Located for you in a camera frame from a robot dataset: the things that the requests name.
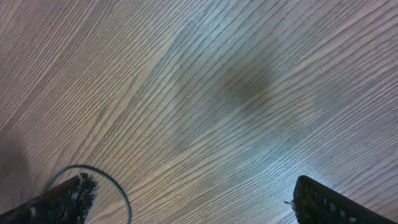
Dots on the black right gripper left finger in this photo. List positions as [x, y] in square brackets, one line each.
[67, 203]

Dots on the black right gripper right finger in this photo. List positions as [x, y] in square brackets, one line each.
[315, 203]

